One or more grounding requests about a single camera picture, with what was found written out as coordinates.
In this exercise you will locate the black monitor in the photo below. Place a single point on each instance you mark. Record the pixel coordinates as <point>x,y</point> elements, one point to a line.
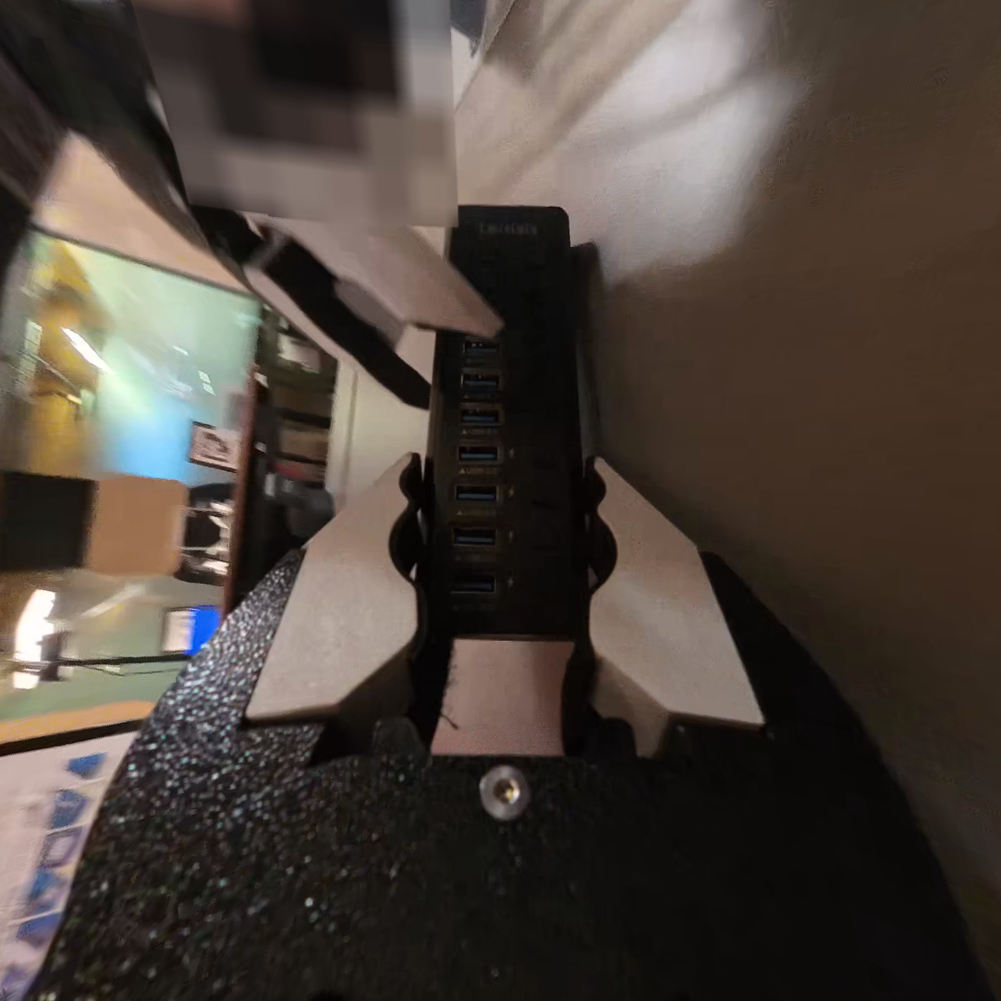
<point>47,520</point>

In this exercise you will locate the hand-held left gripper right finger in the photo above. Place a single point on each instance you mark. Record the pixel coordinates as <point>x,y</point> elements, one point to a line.
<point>665,625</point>

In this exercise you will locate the glass office partition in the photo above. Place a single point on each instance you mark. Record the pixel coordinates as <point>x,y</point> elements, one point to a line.
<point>141,352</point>

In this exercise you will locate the wooden desk with black legs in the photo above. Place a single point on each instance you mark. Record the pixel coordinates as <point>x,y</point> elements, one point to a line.
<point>244,485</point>

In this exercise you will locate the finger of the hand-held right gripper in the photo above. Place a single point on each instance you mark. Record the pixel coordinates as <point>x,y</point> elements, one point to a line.
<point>344,320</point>
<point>422,281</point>

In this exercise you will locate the wooden board on white arm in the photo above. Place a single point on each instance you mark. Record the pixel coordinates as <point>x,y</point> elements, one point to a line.
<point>137,524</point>

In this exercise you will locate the black usb hub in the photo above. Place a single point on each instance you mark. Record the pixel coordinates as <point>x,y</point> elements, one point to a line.
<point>539,391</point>

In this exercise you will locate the small blue bin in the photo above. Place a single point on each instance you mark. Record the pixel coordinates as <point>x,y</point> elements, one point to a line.
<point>195,629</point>

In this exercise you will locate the studio light on stand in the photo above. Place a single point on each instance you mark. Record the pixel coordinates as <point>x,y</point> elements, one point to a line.
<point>35,625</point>

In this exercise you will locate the instruction board on white stand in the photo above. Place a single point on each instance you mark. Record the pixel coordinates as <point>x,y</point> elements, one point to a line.
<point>47,844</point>

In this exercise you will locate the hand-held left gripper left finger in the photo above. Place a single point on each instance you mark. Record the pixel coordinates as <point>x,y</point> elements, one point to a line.
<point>344,625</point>

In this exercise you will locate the white framed picture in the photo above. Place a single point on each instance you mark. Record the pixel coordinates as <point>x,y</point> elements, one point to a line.
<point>213,446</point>

